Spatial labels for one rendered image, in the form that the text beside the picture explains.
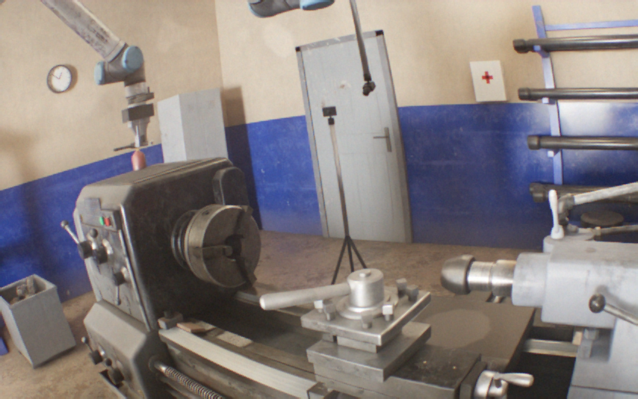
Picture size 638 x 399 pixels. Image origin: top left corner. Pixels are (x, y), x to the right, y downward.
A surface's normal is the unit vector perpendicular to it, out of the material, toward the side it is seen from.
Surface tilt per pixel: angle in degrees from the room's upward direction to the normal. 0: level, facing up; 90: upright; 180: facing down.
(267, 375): 36
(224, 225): 90
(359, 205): 90
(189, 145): 90
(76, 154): 90
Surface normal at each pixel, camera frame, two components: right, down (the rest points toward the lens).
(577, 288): -0.63, 0.18
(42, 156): 0.77, 0.04
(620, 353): -0.63, -0.16
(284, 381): -0.48, -0.63
